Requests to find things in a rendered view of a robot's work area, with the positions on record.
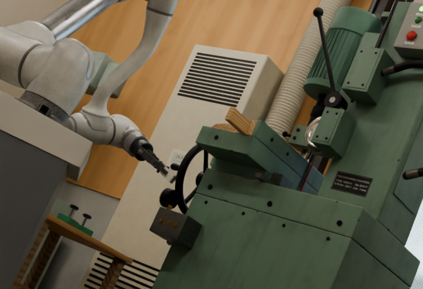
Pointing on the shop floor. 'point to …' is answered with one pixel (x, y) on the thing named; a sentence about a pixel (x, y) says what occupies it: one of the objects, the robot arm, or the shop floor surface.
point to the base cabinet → (267, 254)
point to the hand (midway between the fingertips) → (168, 174)
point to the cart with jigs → (72, 233)
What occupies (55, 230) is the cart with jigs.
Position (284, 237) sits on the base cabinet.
